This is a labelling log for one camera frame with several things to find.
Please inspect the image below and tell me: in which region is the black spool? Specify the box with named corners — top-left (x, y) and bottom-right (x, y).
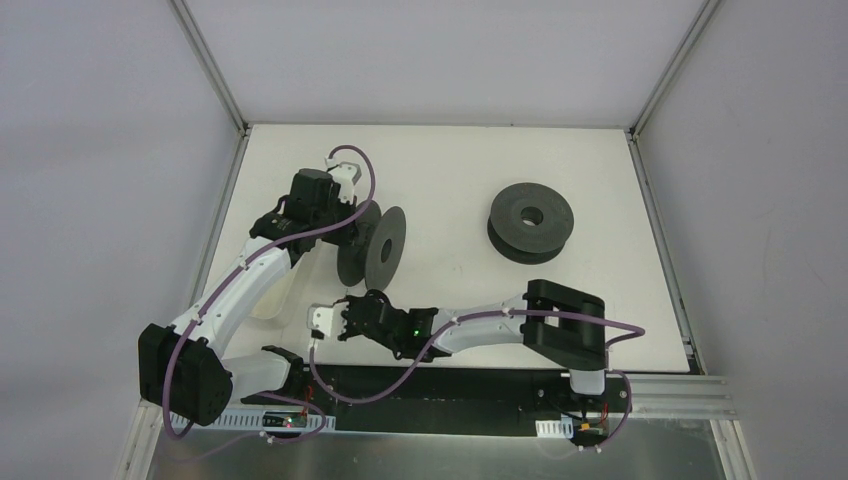
top-left (487, 182), bottom-right (575, 265)
top-left (336, 202), bottom-right (407, 290)

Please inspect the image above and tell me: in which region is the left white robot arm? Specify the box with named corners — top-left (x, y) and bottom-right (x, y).
top-left (138, 162), bottom-right (361, 426)

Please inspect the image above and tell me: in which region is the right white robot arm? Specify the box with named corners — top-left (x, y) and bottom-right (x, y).
top-left (338, 279), bottom-right (608, 410)

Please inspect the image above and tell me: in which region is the white plastic tray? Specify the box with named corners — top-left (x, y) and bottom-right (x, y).
top-left (248, 267), bottom-right (297, 322)

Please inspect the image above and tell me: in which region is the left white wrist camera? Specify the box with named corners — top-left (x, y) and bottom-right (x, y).
top-left (325, 157), bottom-right (361, 205)

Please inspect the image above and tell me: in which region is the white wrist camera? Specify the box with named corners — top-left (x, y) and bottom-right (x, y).
top-left (306, 304), bottom-right (344, 341)
top-left (325, 157), bottom-right (361, 205)

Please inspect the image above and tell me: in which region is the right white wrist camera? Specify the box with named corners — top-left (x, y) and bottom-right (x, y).
top-left (306, 304), bottom-right (344, 341)

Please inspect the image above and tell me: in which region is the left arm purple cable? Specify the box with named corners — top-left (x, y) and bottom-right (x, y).
top-left (161, 145), bottom-right (378, 460)

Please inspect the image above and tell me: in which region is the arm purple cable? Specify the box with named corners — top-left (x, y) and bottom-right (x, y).
top-left (161, 145), bottom-right (378, 460)
top-left (308, 308), bottom-right (646, 458)

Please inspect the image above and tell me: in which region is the right white cable duct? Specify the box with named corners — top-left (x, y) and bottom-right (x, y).
top-left (535, 417), bottom-right (574, 439)

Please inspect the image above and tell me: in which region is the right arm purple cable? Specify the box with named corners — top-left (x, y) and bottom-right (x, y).
top-left (308, 308), bottom-right (646, 458)

